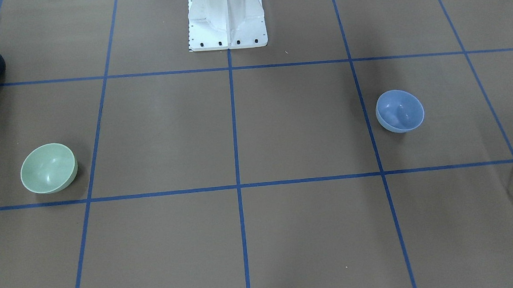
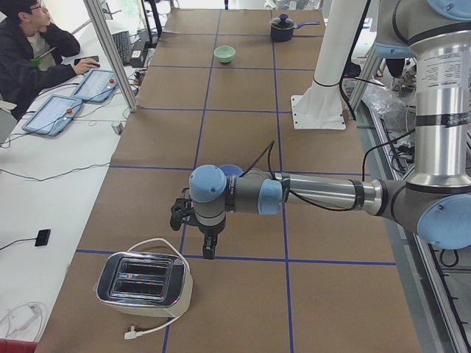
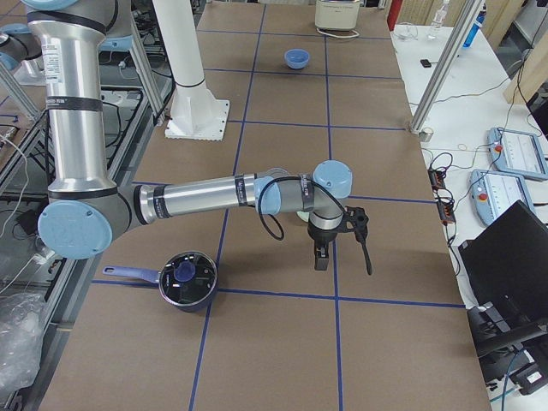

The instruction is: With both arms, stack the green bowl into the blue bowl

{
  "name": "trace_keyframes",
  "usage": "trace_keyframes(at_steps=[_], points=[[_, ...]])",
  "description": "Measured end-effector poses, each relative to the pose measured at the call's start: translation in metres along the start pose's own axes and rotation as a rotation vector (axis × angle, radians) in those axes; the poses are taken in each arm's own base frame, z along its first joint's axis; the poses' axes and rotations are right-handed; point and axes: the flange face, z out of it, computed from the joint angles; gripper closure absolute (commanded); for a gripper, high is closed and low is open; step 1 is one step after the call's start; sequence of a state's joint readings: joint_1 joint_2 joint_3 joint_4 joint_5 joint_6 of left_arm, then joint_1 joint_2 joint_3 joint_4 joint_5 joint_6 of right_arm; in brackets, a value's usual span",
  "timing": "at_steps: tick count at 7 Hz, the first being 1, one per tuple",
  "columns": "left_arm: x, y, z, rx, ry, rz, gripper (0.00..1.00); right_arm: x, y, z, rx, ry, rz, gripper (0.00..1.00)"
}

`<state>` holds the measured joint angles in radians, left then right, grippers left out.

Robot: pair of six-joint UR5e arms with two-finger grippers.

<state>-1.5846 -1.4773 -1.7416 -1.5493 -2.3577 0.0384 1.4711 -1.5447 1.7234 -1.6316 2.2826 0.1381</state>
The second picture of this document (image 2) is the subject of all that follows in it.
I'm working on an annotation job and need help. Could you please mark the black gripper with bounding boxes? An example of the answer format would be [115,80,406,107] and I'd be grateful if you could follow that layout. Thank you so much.
[199,220,225,260]

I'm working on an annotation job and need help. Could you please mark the blue bowl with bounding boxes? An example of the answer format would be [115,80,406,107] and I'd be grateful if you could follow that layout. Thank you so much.
[219,164,244,177]

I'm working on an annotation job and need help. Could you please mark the green bowl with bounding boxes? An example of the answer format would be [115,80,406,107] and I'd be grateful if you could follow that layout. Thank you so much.
[213,46,236,64]

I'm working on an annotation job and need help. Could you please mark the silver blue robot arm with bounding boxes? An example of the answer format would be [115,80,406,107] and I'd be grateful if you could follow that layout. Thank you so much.
[189,1,470,259]

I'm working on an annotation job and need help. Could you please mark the chrome white toaster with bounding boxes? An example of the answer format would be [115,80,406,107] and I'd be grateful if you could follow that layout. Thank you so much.
[96,252,193,318]

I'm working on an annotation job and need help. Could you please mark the small black square device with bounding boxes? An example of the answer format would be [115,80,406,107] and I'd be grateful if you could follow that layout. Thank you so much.
[35,229,51,247]

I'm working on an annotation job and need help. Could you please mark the far blue teach pendant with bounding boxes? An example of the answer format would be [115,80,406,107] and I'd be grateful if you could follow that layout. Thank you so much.
[71,69,117,103]

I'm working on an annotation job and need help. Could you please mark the blue teach pendant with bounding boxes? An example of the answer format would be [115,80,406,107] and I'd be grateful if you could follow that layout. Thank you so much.
[22,95,82,137]
[71,69,117,103]

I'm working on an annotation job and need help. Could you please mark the near blue teach pendant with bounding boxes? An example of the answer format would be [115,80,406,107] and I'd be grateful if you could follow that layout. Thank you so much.
[22,95,82,137]

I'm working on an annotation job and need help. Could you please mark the clear safety glasses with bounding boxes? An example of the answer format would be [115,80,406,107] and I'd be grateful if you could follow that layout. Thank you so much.
[1,302,47,342]

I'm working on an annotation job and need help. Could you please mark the black keyboard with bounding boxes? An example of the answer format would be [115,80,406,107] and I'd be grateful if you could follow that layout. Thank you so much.
[111,31,131,65]

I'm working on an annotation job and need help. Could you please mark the dark blue saucepan with lid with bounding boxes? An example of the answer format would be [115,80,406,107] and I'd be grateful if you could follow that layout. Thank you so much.
[270,13,322,42]

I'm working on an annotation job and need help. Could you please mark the clear plastic bag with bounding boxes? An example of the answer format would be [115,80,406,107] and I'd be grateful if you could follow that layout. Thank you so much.
[362,85,415,132]

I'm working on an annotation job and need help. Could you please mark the seated person in black jacket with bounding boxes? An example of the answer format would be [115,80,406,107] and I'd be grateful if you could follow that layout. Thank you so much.
[1,1,99,120]

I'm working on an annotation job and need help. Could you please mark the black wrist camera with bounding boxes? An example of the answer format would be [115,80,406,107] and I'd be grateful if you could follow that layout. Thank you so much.
[170,188,197,231]

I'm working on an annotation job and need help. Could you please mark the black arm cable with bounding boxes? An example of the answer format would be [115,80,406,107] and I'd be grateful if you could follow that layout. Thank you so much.
[242,139,420,213]

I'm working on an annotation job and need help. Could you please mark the white toaster power cord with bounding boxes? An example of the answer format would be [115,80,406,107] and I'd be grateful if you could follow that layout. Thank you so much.
[123,238,191,340]

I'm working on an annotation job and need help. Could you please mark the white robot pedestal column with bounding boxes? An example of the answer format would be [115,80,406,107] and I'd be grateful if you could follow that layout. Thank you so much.
[291,0,369,130]

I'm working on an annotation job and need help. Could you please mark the aluminium frame post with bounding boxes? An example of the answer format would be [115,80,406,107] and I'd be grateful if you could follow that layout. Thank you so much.
[83,0,138,113]

